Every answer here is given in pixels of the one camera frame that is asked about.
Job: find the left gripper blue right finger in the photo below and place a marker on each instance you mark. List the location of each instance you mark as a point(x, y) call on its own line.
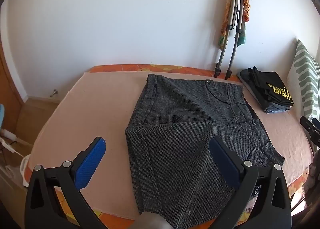
point(261, 198)

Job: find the green white patterned pillow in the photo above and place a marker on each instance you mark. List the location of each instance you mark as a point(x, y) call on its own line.
point(303, 83)

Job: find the folded metal tripod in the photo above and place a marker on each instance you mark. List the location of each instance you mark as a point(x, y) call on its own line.
point(235, 21)

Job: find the white power strip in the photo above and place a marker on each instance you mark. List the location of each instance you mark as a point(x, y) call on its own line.
point(14, 139)

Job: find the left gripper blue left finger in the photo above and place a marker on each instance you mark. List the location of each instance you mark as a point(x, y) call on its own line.
point(42, 206)

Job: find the folded grey blue clothes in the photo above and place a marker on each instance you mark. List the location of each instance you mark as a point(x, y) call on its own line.
point(273, 108)

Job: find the colourful floral cloth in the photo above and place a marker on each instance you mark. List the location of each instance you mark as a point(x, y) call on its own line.
point(242, 39)

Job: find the dark grey tweed shorts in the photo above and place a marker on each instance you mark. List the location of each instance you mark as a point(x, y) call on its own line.
point(173, 172)

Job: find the black sport t-shirt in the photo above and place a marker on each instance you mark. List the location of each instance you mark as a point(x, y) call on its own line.
point(268, 88)

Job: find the orange floral mattress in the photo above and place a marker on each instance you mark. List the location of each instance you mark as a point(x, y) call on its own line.
point(160, 68)

